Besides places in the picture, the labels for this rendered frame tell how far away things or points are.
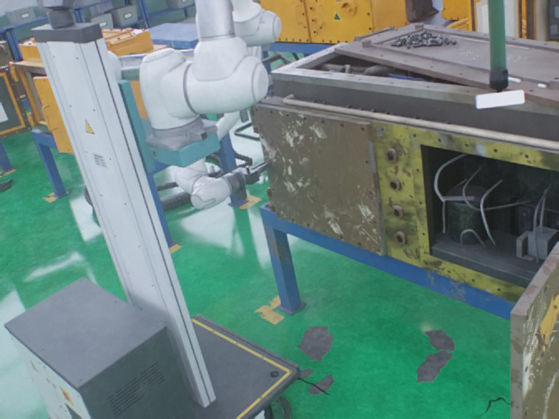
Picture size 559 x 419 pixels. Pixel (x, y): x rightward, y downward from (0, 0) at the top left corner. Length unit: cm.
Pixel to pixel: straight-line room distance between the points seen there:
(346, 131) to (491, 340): 130
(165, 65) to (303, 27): 448
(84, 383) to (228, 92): 96
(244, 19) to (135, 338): 107
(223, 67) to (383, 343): 177
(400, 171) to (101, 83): 106
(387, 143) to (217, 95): 73
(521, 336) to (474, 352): 172
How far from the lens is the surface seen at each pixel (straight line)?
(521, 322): 125
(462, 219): 225
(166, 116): 185
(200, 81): 176
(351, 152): 230
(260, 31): 200
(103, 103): 188
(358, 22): 573
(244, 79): 171
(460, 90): 207
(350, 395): 283
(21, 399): 347
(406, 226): 232
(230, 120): 250
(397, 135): 216
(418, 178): 217
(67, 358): 207
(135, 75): 249
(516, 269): 217
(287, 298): 329
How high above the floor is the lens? 200
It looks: 26 degrees down
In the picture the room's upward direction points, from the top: 12 degrees counter-clockwise
